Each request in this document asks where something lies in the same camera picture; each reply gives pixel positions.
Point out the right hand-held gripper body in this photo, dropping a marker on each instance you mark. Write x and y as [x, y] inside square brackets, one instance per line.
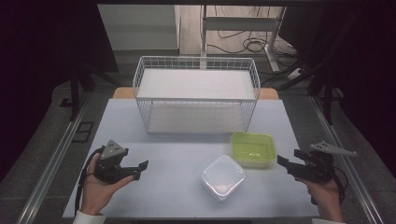
[317, 166]

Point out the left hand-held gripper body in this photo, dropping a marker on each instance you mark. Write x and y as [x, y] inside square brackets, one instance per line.
[109, 161]

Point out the green plastic container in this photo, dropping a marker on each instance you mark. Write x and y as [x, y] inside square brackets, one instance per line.
[253, 149]

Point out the clear white plastic container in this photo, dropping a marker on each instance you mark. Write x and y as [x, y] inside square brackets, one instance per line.
[222, 177]

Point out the person's right hand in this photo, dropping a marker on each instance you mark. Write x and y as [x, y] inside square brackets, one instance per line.
[323, 194]

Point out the person's left hand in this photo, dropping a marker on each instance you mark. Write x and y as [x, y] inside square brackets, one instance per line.
[99, 189]

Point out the black stand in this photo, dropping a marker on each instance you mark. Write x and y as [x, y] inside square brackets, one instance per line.
[327, 93]
[74, 93]

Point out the white power strip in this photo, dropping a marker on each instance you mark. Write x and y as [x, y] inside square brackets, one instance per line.
[294, 73]

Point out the white cabinet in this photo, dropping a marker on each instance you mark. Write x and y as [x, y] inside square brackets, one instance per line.
[140, 28]

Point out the metal floor rail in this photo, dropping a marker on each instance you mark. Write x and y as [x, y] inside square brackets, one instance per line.
[53, 161]
[342, 146]

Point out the white metal desk frame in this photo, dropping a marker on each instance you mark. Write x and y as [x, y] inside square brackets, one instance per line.
[239, 23]

